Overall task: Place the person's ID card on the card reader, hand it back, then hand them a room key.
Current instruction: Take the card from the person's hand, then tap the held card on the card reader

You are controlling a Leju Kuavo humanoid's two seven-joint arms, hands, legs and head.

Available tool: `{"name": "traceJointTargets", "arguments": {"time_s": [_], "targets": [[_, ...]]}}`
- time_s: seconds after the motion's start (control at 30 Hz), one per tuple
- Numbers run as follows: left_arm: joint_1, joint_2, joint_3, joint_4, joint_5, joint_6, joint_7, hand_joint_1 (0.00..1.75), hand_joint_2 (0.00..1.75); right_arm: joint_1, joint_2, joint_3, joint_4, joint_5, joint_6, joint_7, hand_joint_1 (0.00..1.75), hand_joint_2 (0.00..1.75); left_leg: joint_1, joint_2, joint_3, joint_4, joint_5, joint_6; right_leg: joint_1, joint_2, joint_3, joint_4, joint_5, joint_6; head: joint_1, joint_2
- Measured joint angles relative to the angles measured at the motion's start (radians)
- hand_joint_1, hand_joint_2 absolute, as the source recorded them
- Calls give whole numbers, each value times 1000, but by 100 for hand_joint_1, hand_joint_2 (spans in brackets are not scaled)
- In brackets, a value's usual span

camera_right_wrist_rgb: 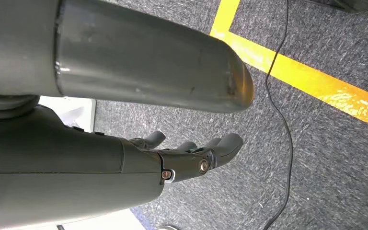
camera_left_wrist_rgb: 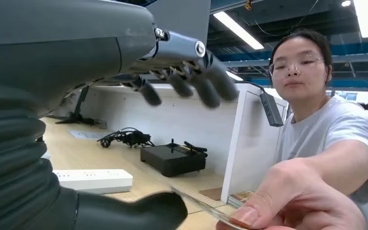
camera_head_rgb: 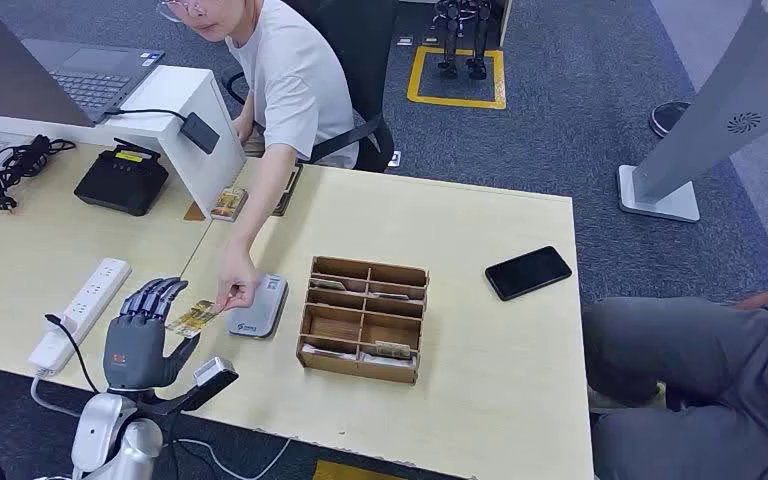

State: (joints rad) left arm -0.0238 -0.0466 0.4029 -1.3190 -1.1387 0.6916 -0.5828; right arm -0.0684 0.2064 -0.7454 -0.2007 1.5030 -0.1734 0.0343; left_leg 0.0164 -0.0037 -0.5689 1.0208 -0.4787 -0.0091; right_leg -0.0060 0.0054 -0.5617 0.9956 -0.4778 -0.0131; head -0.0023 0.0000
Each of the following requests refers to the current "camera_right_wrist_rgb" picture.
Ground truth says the white board panel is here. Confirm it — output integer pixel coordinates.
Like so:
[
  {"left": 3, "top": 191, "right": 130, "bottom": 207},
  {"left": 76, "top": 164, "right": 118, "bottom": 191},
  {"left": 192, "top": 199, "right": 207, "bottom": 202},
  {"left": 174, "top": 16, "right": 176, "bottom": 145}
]
[{"left": 11, "top": 96, "right": 139, "bottom": 230}]

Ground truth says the dark grey equipment base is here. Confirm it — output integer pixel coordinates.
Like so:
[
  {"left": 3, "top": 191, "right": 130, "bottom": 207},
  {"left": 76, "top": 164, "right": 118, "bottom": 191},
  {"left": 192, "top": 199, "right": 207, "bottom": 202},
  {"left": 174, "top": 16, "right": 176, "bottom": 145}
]
[{"left": 330, "top": 0, "right": 368, "bottom": 13}]

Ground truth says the thin black floor cable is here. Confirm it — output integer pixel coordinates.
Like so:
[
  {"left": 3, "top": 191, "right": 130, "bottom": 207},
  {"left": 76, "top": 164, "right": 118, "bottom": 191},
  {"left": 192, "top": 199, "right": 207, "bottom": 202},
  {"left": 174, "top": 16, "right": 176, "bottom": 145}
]
[{"left": 263, "top": 0, "right": 295, "bottom": 230}]

